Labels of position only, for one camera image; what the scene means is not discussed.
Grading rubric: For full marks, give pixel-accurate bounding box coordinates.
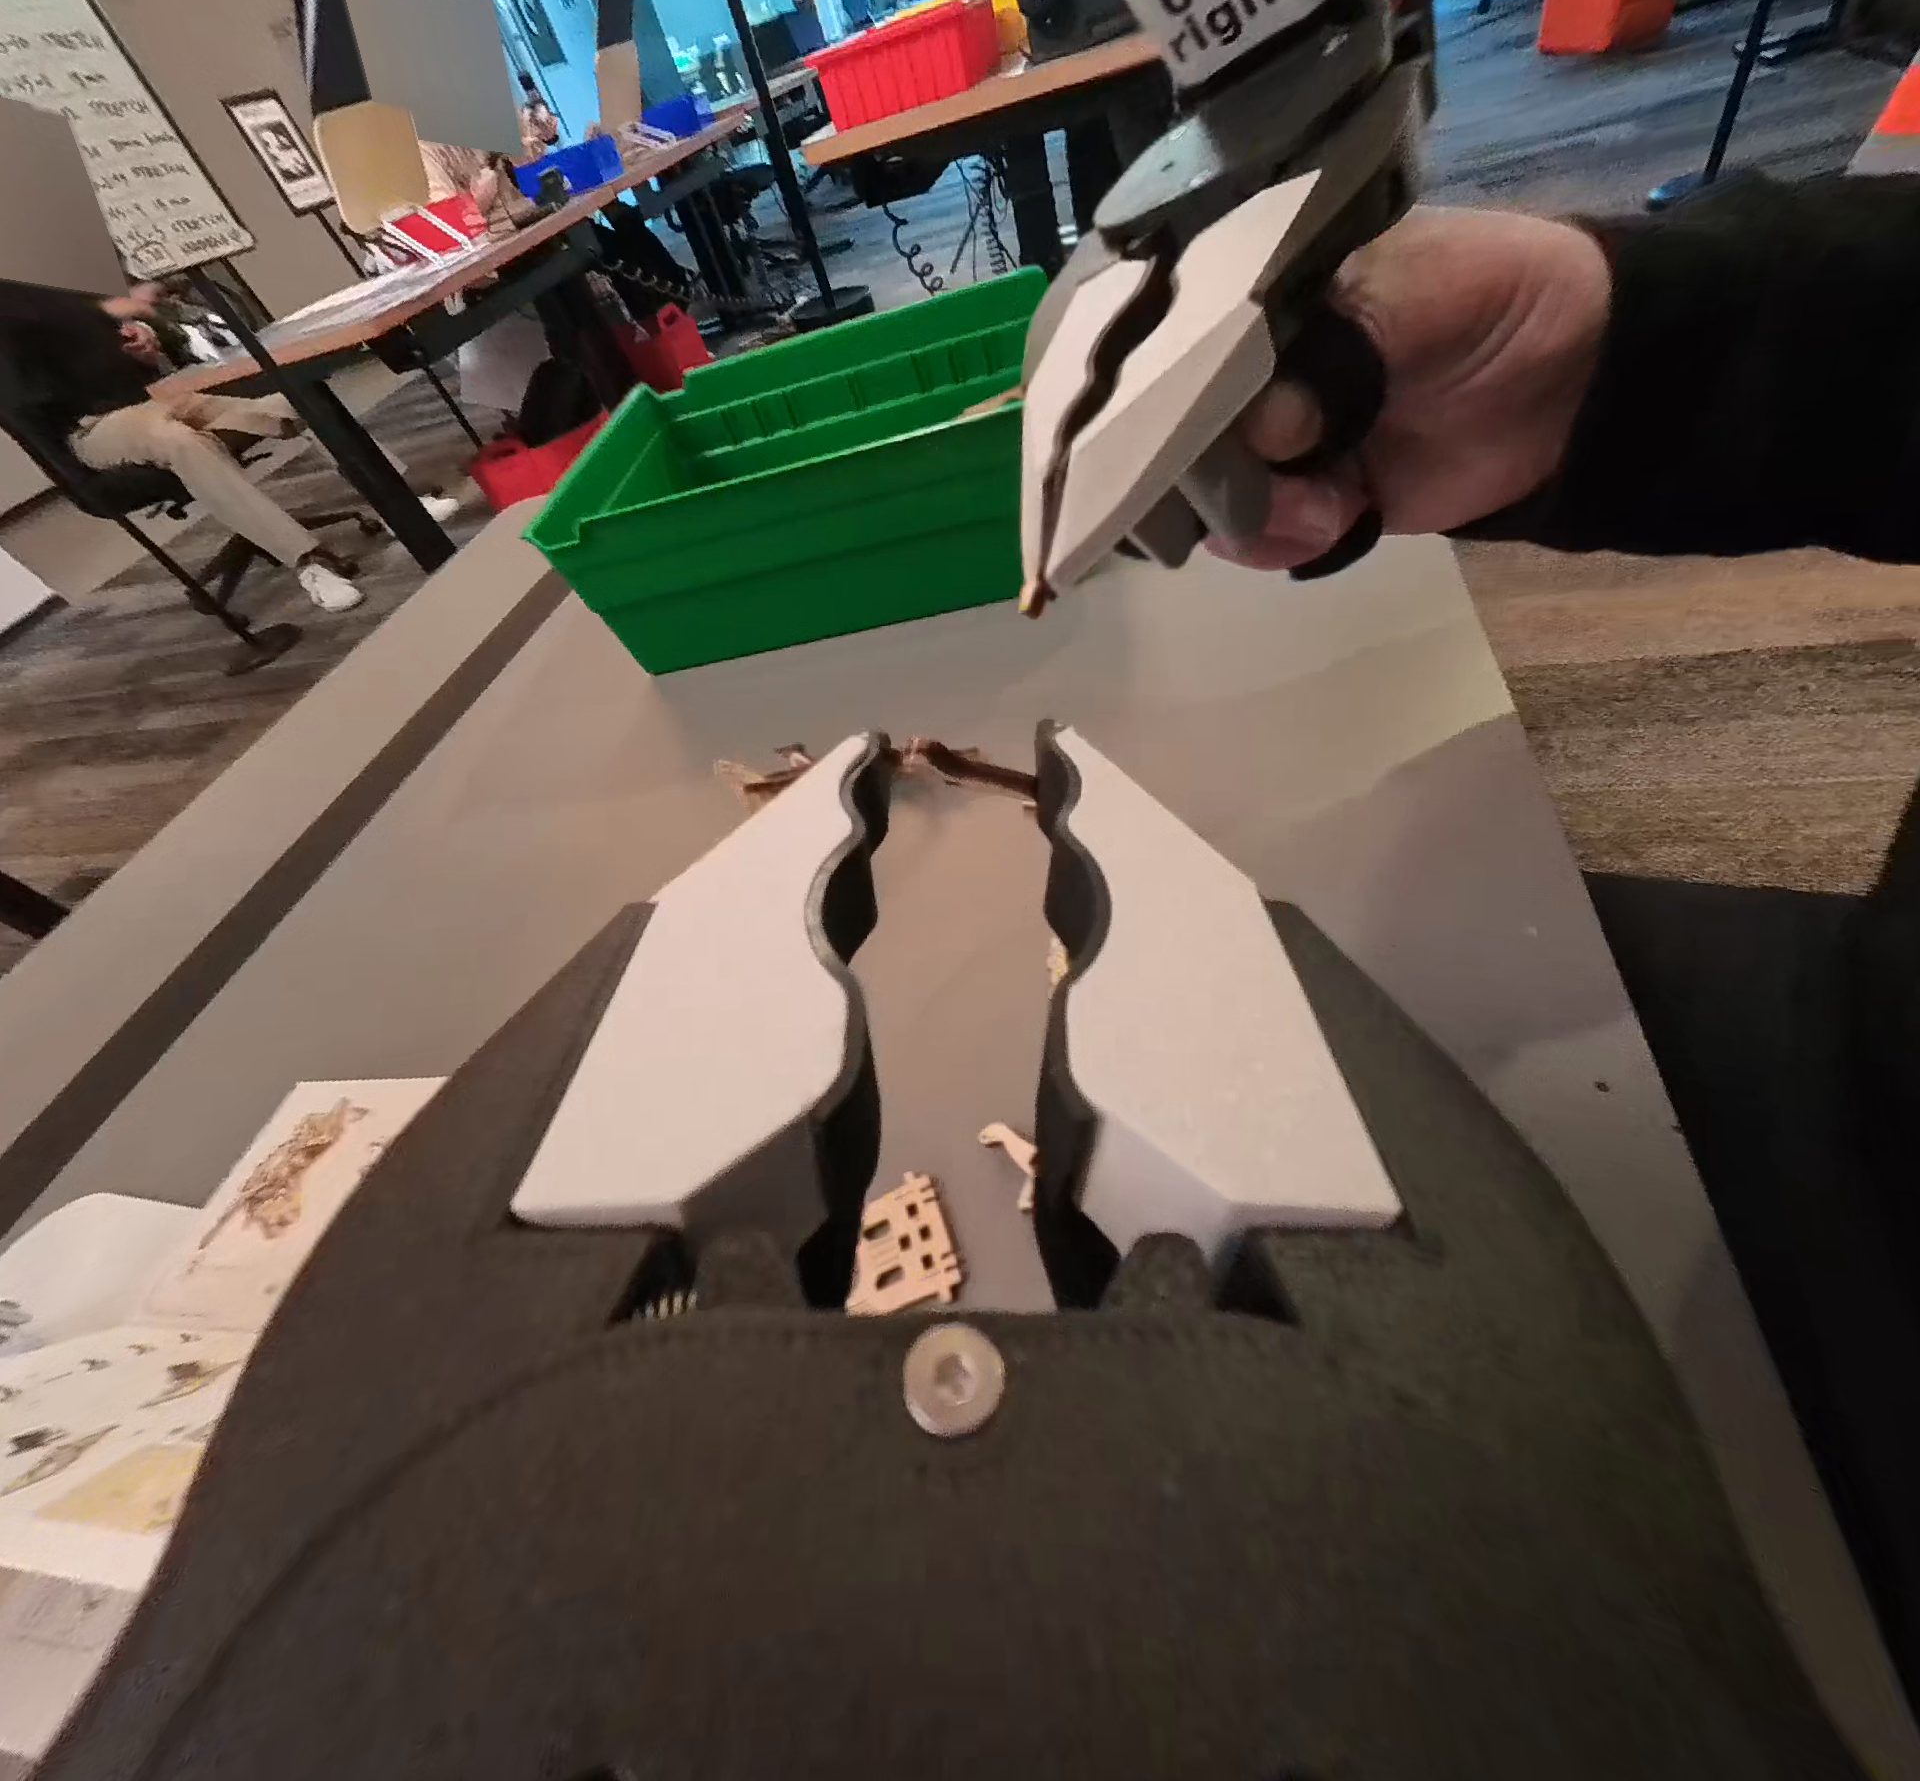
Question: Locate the long wooden top desk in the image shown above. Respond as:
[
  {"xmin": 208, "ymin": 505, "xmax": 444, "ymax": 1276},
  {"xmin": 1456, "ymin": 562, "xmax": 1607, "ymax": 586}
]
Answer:
[{"xmin": 149, "ymin": 109, "xmax": 753, "ymax": 575}]

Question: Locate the black office chair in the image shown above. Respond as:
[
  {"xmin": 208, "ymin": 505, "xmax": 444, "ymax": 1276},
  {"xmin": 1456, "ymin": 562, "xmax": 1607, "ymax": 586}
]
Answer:
[{"xmin": 0, "ymin": 371, "xmax": 302, "ymax": 678}]

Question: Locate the square wooden plate with hole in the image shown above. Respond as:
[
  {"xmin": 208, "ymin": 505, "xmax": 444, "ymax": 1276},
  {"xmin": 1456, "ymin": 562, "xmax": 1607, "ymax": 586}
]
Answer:
[{"xmin": 844, "ymin": 1169, "xmax": 972, "ymax": 1316}]

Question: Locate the orange traffic cone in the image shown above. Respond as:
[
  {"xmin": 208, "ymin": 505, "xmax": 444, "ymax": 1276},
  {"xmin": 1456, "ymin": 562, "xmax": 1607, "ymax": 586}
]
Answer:
[{"xmin": 1853, "ymin": 56, "xmax": 1920, "ymax": 178}]

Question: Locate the whiteboard with writing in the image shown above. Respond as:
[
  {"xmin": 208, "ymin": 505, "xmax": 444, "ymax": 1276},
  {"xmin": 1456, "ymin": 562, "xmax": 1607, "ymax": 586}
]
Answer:
[{"xmin": 0, "ymin": 0, "xmax": 257, "ymax": 282}]

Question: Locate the long red plastic bin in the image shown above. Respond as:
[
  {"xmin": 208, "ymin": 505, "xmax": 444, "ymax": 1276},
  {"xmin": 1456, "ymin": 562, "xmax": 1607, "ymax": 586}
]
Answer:
[{"xmin": 804, "ymin": 0, "xmax": 1004, "ymax": 134}]

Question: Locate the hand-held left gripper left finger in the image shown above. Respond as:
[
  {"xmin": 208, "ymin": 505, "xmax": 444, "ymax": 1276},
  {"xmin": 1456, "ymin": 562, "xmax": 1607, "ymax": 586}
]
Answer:
[{"xmin": 511, "ymin": 734, "xmax": 887, "ymax": 1258}]

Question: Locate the person's right forearm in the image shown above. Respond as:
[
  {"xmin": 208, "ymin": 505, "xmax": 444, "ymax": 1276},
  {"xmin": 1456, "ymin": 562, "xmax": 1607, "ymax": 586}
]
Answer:
[{"xmin": 1447, "ymin": 168, "xmax": 1920, "ymax": 559}]

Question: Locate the black white marker sign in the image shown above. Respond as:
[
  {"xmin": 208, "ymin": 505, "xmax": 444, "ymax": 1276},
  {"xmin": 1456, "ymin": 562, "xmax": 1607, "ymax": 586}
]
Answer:
[{"xmin": 221, "ymin": 87, "xmax": 334, "ymax": 217}]

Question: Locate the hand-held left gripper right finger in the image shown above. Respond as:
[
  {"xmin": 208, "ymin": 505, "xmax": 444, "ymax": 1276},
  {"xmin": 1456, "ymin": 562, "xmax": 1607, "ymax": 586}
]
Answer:
[{"xmin": 1039, "ymin": 721, "xmax": 1403, "ymax": 1280}]

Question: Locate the person's black jacket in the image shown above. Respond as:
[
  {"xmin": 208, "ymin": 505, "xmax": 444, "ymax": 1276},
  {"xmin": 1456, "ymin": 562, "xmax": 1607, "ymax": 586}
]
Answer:
[{"xmin": 1589, "ymin": 820, "xmax": 1920, "ymax": 1724}]

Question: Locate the assembled wooden model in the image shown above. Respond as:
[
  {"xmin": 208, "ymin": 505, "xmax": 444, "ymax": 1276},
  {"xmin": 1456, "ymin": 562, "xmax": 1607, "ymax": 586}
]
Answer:
[{"xmin": 719, "ymin": 731, "xmax": 1053, "ymax": 810}]

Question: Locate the person's right hand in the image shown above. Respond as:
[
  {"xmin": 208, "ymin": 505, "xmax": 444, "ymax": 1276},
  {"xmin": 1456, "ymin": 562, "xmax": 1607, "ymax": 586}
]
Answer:
[{"xmin": 1207, "ymin": 209, "xmax": 1614, "ymax": 571}]

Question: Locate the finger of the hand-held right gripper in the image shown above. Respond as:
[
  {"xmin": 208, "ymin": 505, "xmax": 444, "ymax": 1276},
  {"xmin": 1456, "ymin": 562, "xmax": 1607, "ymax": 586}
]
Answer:
[
  {"xmin": 1019, "ymin": 241, "xmax": 1157, "ymax": 596},
  {"xmin": 1046, "ymin": 168, "xmax": 1321, "ymax": 590}
]

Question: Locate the black pole stand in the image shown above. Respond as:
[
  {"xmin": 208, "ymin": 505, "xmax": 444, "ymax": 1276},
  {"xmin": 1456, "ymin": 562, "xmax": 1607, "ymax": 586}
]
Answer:
[
  {"xmin": 1649, "ymin": 0, "xmax": 1824, "ymax": 216},
  {"xmin": 674, "ymin": 0, "xmax": 876, "ymax": 319}
]

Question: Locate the instruction booklet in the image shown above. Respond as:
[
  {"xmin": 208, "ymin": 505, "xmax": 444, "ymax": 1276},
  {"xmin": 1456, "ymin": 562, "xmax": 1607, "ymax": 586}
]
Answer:
[{"xmin": 0, "ymin": 1074, "xmax": 451, "ymax": 1662}]

